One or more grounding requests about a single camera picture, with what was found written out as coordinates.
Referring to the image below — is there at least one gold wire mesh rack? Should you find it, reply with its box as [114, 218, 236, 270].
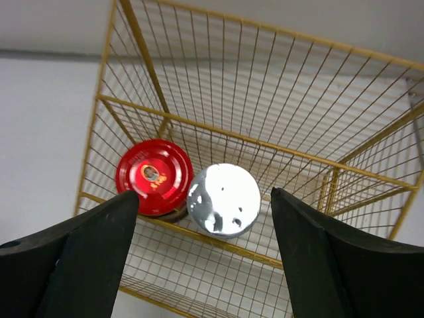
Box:
[74, 1, 423, 317]

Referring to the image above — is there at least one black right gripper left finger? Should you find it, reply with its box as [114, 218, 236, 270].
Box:
[1, 191, 139, 317]

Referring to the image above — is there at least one red lid chili sauce jar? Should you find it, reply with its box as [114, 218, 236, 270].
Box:
[115, 138, 194, 223]

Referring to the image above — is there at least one silver lid salt shaker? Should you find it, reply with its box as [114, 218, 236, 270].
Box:
[186, 163, 261, 239]

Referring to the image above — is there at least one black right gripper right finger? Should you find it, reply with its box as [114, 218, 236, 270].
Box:
[271, 187, 423, 317]

